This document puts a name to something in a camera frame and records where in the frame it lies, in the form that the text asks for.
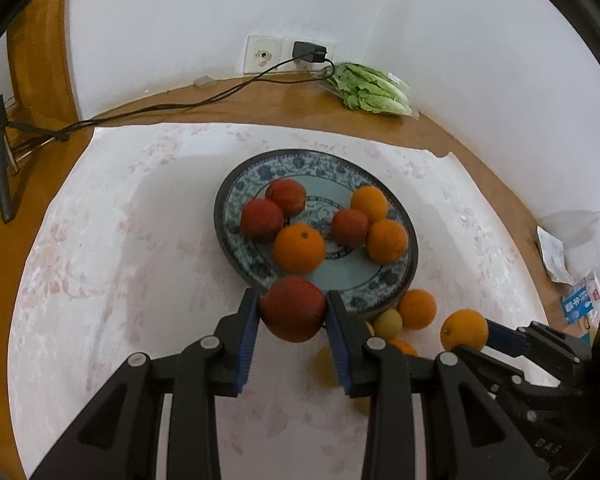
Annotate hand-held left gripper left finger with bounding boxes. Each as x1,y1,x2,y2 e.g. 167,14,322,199
30,287,261,480

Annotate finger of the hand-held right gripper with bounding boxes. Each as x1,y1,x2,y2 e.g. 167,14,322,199
452,344,541,391
482,317,588,366

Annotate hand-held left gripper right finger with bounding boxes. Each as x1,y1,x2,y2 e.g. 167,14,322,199
326,290,551,480

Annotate large yellow orange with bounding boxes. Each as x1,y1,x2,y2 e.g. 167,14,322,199
396,289,438,331
440,309,489,352
387,338,420,357

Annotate large red apple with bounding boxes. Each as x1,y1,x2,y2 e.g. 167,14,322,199
259,275,328,343

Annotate blue patterned porcelain plate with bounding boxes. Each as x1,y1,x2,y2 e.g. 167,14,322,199
214,149,419,317

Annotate deep orange mandarin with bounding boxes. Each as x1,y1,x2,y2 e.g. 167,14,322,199
350,186,390,223
366,219,409,264
273,223,326,275

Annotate small red apple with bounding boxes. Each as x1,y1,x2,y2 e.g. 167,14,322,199
331,209,371,248
265,178,308,217
240,198,285,241

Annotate small green round fruit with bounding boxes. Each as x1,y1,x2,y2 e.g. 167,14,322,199
370,308,404,339

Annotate blue and white carton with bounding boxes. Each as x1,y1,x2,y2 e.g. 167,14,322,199
560,271,600,325

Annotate printed paper packet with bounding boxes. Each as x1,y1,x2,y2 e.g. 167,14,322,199
536,225,577,285

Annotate clear plastic bag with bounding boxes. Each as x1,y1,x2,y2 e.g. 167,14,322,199
537,208,600,281

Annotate white floral tablecloth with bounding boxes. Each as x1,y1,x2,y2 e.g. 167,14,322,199
9,122,551,480

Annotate bagged romaine lettuce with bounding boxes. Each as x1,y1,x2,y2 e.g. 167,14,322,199
325,62,413,117

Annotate black charger plug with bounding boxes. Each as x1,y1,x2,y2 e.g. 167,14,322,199
292,41,328,65

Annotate black tripod stand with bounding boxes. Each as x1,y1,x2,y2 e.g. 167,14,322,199
0,55,72,224

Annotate black power cable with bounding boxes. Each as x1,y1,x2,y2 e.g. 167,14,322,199
55,57,337,141

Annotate wooden door frame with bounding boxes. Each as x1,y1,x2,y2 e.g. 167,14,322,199
5,0,83,128

